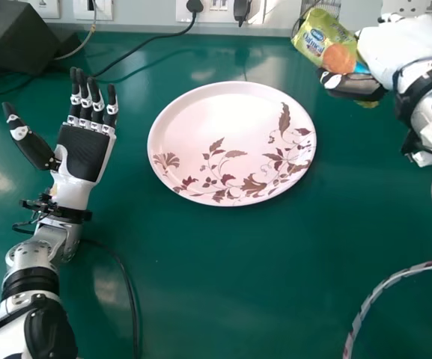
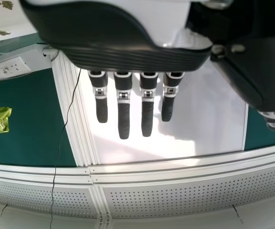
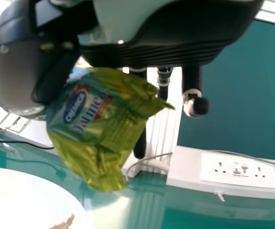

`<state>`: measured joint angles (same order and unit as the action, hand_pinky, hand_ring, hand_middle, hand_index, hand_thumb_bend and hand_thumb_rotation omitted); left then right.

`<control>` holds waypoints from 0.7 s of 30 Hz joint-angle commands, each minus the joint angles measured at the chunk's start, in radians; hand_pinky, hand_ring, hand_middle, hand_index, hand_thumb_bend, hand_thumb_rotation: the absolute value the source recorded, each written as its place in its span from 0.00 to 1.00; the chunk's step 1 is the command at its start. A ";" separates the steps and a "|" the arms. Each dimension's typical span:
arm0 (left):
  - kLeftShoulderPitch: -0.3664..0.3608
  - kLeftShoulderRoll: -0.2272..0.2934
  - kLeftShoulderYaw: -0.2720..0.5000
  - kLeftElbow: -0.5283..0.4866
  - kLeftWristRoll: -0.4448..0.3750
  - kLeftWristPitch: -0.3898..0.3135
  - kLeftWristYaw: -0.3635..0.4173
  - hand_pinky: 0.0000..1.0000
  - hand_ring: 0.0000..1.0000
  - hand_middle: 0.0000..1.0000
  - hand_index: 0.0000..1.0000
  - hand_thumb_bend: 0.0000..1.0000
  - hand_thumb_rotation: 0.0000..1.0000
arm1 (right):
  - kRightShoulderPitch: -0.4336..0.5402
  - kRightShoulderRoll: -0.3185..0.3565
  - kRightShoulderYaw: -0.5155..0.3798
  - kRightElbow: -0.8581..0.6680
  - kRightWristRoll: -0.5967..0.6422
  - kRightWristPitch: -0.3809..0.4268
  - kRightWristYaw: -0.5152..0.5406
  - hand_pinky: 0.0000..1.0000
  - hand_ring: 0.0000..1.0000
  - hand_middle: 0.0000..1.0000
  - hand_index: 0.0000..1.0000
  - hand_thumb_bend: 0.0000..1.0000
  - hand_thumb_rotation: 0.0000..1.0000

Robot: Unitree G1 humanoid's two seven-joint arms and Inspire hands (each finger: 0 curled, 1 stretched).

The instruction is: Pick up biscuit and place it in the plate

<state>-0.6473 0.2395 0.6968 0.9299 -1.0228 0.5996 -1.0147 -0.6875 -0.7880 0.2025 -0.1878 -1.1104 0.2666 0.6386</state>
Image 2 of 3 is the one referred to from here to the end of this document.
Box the white aluminium partition rail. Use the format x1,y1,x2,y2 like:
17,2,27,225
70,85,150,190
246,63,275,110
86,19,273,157
0,142,275,191

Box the white perforated panel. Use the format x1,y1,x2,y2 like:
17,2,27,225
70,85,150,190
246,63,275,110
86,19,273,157
101,164,275,219
0,177,97,219

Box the wide white socket plate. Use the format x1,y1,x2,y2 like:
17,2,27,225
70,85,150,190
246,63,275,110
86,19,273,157
0,56,31,79

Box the white aluminium partition post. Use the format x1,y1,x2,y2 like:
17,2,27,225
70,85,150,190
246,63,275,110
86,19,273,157
51,51,101,167

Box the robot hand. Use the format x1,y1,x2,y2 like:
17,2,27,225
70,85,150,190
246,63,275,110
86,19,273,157
19,0,275,140

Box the white wall trunking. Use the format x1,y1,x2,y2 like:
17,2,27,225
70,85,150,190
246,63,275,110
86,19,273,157
0,47,54,84

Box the thin black wire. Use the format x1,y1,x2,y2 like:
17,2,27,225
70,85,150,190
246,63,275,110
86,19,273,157
49,68,82,229

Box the white corrugated conduit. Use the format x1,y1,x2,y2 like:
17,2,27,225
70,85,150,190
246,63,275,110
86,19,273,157
42,46,60,58

